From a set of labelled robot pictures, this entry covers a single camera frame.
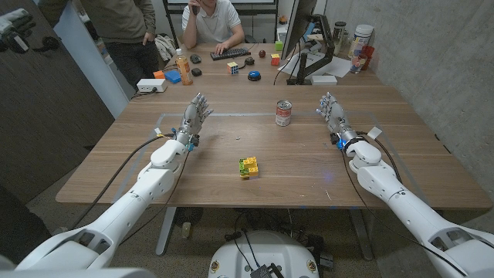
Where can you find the black keyboard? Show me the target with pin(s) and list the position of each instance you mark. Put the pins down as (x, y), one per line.
(230, 53)

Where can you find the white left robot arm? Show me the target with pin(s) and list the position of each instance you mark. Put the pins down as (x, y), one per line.
(127, 201)

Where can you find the clear plastic cup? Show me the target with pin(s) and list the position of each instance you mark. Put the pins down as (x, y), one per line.
(356, 63)

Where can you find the orange juice bottle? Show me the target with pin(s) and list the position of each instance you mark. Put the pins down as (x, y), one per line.
(184, 67)

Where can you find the orange block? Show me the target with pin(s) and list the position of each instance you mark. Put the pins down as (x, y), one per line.
(158, 74)

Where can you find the white paper sheets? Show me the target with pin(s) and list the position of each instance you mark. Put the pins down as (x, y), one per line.
(332, 63)

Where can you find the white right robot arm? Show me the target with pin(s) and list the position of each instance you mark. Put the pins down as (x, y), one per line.
(413, 201)

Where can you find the orange yellow cube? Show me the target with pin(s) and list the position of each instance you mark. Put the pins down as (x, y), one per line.
(275, 59)

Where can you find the black computer mouse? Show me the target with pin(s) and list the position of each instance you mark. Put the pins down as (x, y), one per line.
(195, 58)
(196, 72)

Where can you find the red cup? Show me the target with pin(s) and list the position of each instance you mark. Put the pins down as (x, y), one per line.
(367, 56)

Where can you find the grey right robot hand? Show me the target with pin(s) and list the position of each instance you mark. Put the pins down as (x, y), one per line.
(335, 114)

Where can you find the white flat box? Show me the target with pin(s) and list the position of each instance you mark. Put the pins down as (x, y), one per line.
(324, 80)

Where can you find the white wipes canister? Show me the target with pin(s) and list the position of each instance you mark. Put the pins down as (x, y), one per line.
(360, 40)

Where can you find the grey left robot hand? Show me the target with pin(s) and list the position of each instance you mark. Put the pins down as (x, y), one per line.
(194, 116)

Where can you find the grey white bag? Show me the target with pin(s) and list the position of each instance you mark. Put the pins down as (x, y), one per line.
(165, 46)

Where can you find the small black round device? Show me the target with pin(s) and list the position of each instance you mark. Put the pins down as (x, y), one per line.
(249, 60)

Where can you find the black computer monitor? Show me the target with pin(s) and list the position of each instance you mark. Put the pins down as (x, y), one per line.
(297, 27)

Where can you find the black floor fan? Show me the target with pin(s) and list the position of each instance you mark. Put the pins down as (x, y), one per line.
(188, 216)

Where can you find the white table leg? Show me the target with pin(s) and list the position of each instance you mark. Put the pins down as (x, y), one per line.
(166, 231)

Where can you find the red and white tin can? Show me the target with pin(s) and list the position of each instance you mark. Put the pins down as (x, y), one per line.
(283, 113)

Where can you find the standing person in olive sweater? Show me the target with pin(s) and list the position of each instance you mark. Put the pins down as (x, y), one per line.
(127, 34)

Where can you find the white power box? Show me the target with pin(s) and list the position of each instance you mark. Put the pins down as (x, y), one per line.
(151, 85)

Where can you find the seated person in white shirt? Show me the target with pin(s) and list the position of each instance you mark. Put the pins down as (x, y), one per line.
(213, 24)

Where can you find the rubiks cube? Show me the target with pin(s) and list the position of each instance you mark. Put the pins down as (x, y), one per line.
(232, 68)

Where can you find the dark glass jar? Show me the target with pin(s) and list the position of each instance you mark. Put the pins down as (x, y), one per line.
(339, 34)

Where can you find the dark red ball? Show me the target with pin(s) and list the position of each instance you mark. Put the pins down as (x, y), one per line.
(262, 53)

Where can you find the white robot torso base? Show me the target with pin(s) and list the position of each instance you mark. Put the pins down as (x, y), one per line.
(264, 255)

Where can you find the yellow green lego block stack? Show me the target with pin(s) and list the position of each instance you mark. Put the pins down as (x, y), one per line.
(248, 167)

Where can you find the blue dome button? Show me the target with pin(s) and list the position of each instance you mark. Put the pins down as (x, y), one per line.
(254, 75)

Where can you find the green cube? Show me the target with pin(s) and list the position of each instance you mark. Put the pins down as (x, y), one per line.
(278, 45)

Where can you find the grey table leg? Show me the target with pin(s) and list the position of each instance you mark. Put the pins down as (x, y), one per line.
(362, 233)

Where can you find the black headphones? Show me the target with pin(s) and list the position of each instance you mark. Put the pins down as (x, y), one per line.
(48, 43)

